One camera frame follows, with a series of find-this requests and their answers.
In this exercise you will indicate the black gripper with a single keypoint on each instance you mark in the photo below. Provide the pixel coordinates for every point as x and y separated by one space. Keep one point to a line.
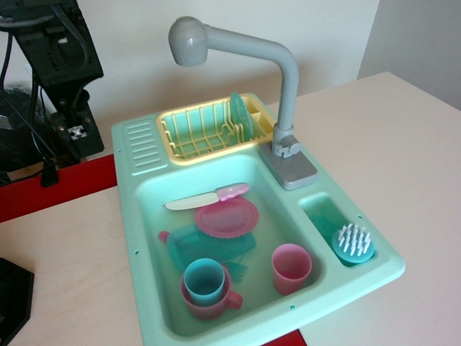
56 42

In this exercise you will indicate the grey toy faucet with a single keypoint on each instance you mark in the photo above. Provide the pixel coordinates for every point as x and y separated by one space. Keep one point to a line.
190 40

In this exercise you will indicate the black plug on table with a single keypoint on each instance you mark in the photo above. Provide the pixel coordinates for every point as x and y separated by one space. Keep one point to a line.
49 175

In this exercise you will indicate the yellow dish rack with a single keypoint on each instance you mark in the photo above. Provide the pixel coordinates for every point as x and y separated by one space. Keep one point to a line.
208 130

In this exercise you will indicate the teal toy bottle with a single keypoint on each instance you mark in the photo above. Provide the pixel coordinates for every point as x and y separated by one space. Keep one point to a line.
189 244

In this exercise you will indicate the black object bottom left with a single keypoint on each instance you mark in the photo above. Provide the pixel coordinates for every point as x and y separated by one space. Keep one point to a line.
16 299

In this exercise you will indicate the teal plate in rack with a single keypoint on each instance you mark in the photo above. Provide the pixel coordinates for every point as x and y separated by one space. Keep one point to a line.
241 115

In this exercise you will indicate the pink toy plate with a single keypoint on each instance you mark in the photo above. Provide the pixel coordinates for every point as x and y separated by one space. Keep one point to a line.
229 219

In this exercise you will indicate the mint green toy sink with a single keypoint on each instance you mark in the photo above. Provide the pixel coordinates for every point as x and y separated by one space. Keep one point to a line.
307 216

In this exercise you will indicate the blue toy cup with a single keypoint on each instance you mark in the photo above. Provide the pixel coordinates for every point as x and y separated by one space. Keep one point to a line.
204 280

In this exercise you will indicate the teal toy fork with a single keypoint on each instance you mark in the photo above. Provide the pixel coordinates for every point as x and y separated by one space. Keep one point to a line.
236 271

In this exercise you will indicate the pink toy mug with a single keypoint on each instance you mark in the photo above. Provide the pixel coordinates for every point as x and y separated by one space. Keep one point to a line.
229 300

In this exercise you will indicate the pink toy cup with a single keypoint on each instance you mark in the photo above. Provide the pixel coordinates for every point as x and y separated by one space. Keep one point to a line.
291 265

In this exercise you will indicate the teal scrub brush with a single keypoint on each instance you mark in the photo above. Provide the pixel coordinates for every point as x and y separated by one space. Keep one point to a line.
353 244

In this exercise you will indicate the toy knife pink handle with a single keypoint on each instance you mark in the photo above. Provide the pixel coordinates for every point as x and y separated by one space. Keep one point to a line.
208 198

